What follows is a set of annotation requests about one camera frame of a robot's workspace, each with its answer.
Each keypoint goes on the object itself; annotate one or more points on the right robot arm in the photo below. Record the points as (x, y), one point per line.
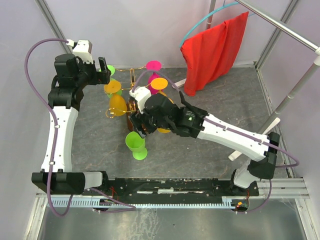
(158, 112)

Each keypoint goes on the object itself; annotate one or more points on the orange plastic goblet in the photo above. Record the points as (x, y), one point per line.
(158, 85)
(163, 130)
(117, 104)

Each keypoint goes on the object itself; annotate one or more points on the white metal stand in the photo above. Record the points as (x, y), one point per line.
(281, 26)

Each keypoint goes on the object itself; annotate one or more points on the grey cable duct strip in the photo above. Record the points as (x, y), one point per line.
(99, 203)

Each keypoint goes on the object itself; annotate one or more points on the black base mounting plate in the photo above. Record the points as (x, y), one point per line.
(174, 190)

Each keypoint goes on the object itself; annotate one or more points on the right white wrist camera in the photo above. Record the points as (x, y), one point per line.
(141, 94)

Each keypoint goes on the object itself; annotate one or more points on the gold wire wine glass rack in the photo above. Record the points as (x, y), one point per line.
(131, 105)

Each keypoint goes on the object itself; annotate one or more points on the green plastic goblet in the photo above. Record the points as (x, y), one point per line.
(137, 145)
(112, 75)

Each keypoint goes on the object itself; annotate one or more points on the green plastic goblet front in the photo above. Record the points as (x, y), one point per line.
(137, 145)

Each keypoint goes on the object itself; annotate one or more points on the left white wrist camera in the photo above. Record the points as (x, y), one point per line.
(81, 49)

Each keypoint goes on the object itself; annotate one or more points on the teal hoop tube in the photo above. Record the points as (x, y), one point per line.
(222, 10)

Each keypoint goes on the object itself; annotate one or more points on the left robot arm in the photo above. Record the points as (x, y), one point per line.
(56, 175)

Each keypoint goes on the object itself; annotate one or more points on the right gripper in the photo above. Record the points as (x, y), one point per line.
(138, 119)

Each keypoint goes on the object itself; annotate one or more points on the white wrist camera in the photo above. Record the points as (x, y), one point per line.
(81, 49)
(141, 94)

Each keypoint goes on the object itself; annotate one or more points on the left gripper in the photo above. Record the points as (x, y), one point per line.
(99, 77)

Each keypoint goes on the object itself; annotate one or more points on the red cloth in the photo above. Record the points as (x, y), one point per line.
(211, 54)

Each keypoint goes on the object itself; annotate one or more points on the green plastic goblet back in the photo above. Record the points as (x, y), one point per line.
(112, 75)

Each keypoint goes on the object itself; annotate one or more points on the pink plastic goblet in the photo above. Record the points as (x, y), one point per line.
(154, 66)

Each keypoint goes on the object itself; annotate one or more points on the orange plastic goblet front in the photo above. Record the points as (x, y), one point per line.
(163, 130)

